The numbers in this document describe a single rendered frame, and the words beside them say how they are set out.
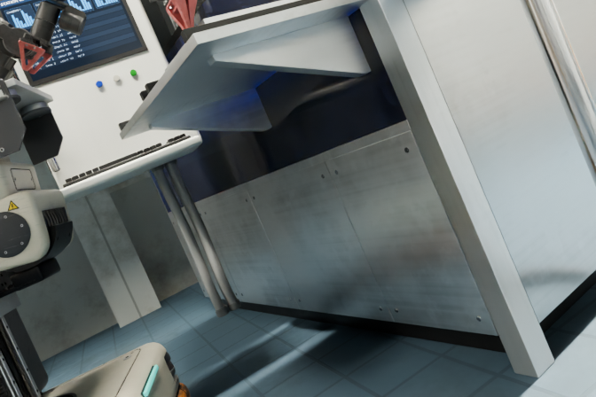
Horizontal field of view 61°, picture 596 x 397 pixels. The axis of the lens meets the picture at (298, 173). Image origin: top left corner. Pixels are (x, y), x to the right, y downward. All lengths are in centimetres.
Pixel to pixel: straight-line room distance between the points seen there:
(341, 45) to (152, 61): 94
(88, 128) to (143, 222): 228
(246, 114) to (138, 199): 262
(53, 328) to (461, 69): 348
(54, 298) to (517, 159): 343
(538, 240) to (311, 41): 66
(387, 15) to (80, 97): 114
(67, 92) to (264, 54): 99
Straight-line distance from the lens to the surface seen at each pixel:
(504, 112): 124
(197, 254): 194
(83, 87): 188
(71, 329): 410
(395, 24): 109
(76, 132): 185
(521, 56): 135
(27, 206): 131
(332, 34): 112
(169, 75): 102
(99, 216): 380
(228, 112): 150
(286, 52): 104
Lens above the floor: 64
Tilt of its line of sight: 3 degrees down
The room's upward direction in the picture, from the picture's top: 24 degrees counter-clockwise
